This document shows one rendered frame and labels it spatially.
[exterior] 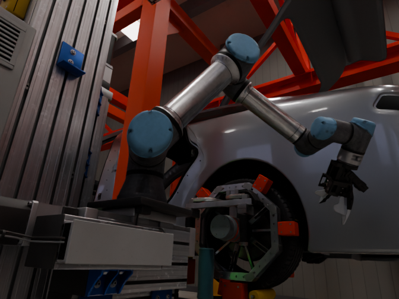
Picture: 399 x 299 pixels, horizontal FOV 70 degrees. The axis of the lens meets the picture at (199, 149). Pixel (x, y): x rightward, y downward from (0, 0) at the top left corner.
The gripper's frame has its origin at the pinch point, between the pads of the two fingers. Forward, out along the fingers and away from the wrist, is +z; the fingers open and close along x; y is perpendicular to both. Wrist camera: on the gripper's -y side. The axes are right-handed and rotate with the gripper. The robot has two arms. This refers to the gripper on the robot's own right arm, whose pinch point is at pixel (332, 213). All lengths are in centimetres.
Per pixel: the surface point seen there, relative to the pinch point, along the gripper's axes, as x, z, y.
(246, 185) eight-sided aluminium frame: -65, 21, 8
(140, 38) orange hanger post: -147, -48, 88
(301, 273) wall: -313, 279, -255
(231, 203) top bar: -46, 25, 21
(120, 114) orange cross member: -349, 57, 114
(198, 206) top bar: -57, 35, 35
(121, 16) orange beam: -194, -63, 110
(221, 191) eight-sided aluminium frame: -73, 31, 19
